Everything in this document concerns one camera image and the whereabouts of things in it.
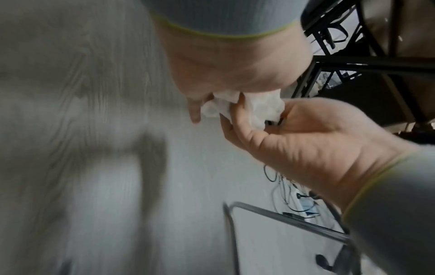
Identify white power strip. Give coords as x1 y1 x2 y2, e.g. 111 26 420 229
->
294 188 322 217

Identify person's left hand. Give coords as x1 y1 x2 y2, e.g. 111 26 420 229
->
154 23 313 124

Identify person's right hand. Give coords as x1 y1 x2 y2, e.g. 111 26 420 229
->
219 92 422 213

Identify metal tube chair frame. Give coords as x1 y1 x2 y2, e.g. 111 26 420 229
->
222 200 353 275

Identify black metal desk frame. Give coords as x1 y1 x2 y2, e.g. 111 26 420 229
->
292 0 435 146

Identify black chair base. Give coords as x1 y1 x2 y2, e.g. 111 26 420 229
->
314 241 363 275

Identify white tissue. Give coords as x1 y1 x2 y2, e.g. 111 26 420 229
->
200 90 286 131

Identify black floor cables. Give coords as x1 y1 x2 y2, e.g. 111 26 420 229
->
263 165 343 223

